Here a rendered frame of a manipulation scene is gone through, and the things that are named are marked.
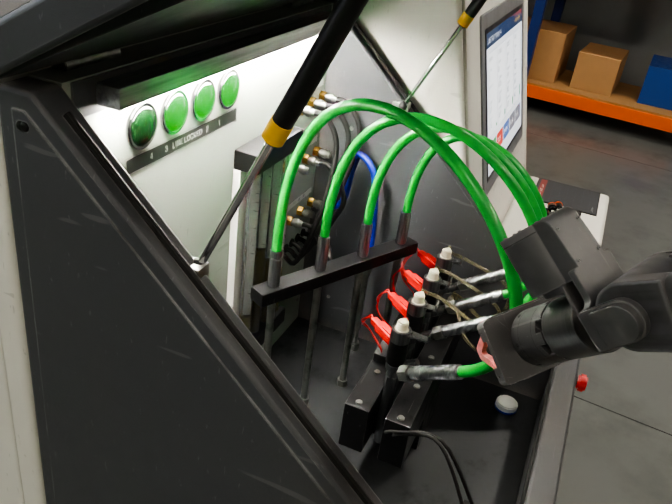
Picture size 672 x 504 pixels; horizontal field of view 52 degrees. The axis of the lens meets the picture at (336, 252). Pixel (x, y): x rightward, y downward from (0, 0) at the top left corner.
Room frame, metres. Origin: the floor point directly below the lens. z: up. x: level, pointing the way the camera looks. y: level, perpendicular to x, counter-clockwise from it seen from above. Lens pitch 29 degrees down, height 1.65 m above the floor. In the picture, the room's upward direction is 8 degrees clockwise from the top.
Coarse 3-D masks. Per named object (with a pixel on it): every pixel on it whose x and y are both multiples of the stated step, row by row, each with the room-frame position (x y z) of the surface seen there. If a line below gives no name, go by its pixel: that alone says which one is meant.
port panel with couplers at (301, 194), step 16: (320, 96) 1.15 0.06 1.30; (336, 96) 1.15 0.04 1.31; (304, 112) 1.06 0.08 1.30; (304, 128) 1.10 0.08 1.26; (304, 160) 1.11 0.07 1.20; (304, 176) 1.13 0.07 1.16; (304, 192) 1.13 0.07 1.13; (288, 208) 1.07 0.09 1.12; (304, 208) 1.11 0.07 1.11; (288, 224) 1.06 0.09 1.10; (288, 240) 1.09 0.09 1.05
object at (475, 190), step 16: (336, 112) 0.80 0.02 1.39; (384, 112) 0.75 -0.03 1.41; (400, 112) 0.74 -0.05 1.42; (320, 128) 0.82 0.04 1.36; (416, 128) 0.72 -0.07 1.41; (304, 144) 0.83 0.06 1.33; (432, 144) 0.70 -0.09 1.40; (448, 160) 0.68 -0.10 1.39; (288, 176) 0.84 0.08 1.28; (464, 176) 0.67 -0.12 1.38; (288, 192) 0.85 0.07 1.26; (480, 192) 0.66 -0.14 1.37; (480, 208) 0.65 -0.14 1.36; (496, 224) 0.64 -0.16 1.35; (496, 240) 0.63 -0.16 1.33; (272, 256) 0.85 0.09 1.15; (512, 272) 0.62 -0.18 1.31; (512, 288) 0.61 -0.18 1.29; (512, 304) 0.61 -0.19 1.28; (464, 368) 0.63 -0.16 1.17; (480, 368) 0.62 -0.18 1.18
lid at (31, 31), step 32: (32, 0) 0.53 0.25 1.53; (64, 0) 0.51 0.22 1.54; (96, 0) 0.51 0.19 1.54; (128, 0) 0.50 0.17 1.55; (160, 0) 0.56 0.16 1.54; (192, 0) 0.58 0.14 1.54; (224, 0) 0.68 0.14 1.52; (256, 0) 0.81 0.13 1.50; (288, 0) 1.02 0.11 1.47; (0, 32) 0.54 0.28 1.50; (32, 32) 0.53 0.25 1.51; (64, 32) 0.52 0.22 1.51; (96, 32) 0.56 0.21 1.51; (128, 32) 0.61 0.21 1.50; (160, 32) 0.72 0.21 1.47; (0, 64) 0.54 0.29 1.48; (32, 64) 0.55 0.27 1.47; (64, 64) 0.63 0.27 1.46
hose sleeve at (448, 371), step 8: (408, 368) 0.68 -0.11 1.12; (416, 368) 0.68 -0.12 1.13; (424, 368) 0.67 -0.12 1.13; (432, 368) 0.66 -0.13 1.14; (440, 368) 0.65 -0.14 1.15; (448, 368) 0.65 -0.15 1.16; (456, 368) 0.64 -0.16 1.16; (408, 376) 0.68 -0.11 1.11; (416, 376) 0.67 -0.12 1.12; (424, 376) 0.66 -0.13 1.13; (432, 376) 0.65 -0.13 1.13; (440, 376) 0.65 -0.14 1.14; (448, 376) 0.64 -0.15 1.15; (456, 376) 0.63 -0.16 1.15
